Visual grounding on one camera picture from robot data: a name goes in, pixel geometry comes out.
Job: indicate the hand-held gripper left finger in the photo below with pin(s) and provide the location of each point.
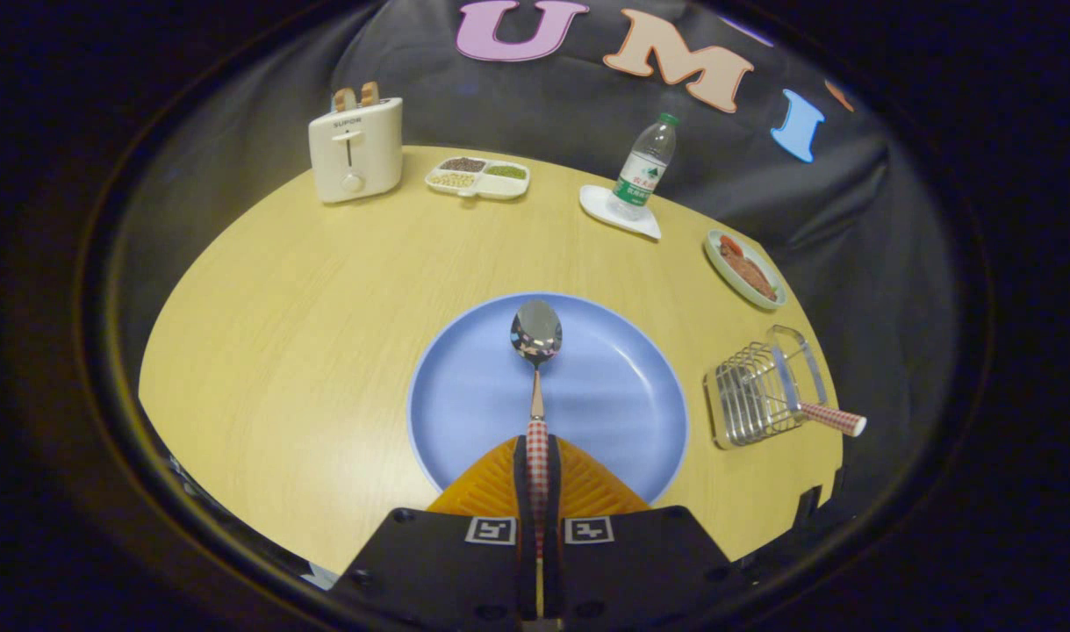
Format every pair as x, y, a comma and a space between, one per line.
522, 491

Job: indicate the pale green oval plate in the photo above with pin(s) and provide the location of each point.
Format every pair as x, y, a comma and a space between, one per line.
719, 268

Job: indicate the toast slice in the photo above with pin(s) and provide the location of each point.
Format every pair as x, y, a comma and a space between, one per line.
369, 93
345, 99

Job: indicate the orange food piece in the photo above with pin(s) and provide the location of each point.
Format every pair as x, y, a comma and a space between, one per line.
730, 245

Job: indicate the cream toaster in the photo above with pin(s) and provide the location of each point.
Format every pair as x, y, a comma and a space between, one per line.
356, 154

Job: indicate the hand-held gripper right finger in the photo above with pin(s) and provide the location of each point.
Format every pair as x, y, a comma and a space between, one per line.
553, 491

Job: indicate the white divided dish with grains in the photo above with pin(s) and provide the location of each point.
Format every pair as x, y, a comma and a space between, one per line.
477, 178

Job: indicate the clear water bottle green cap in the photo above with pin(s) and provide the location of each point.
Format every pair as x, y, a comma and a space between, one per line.
642, 171

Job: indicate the blue round plate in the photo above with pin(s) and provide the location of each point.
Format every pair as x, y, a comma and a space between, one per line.
613, 395

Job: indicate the brown meat piece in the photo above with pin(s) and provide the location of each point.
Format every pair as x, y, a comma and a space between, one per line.
750, 274

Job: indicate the white square coaster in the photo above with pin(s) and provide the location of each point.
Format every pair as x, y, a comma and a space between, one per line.
598, 204

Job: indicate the black backdrop cloth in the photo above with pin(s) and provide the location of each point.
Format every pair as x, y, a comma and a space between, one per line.
517, 105

